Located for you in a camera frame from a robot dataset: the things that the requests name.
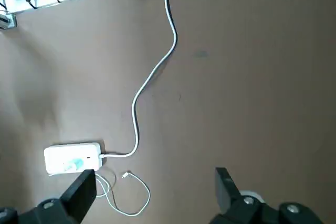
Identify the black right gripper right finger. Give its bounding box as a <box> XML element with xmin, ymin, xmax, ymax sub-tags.
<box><xmin>209</xmin><ymin>167</ymin><xmax>326</xmax><ymax>224</ymax></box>

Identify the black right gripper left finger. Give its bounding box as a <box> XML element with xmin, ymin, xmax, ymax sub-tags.
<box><xmin>0</xmin><ymin>168</ymin><xmax>98</xmax><ymax>224</ymax></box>

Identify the light blue phone charger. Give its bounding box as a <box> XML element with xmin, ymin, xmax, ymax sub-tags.
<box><xmin>64</xmin><ymin>156</ymin><xmax>85</xmax><ymax>172</ymax></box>

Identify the white power strip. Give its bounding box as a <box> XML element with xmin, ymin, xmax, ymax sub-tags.
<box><xmin>43</xmin><ymin>142</ymin><xmax>102</xmax><ymax>176</ymax></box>

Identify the thin white charger cable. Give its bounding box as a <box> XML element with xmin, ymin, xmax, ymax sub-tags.
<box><xmin>94</xmin><ymin>170</ymin><xmax>151</xmax><ymax>217</ymax></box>

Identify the white power strip cord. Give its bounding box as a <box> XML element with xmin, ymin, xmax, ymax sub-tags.
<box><xmin>99</xmin><ymin>0</ymin><xmax>178</xmax><ymax>158</ymax></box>

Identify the silver aluminium frame post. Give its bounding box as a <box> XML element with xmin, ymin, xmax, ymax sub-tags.
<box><xmin>0</xmin><ymin>13</ymin><xmax>18</xmax><ymax>30</ymax></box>

